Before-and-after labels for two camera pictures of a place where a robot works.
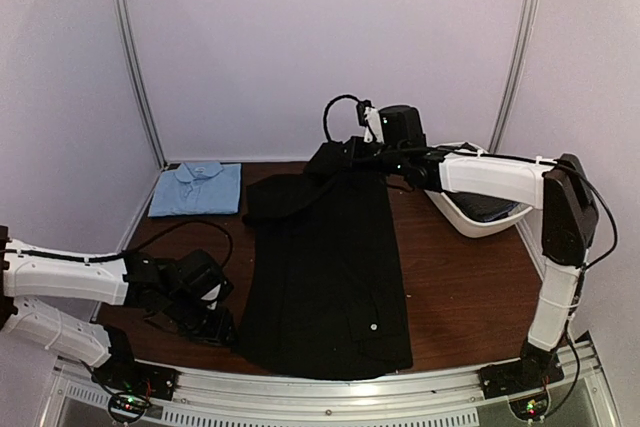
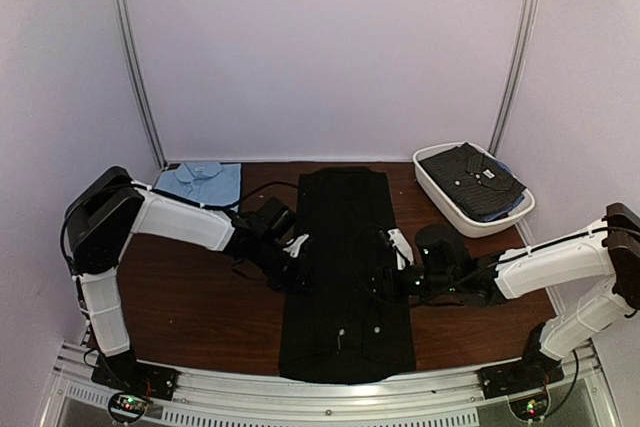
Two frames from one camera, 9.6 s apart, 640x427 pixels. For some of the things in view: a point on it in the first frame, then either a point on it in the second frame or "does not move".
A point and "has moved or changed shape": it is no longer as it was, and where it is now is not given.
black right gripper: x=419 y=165 -> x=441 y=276
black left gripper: x=218 y=329 -> x=289 y=286
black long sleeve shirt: x=323 y=296 has moved or changed shape
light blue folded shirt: x=197 y=188 does not move
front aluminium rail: x=577 y=398 does not move
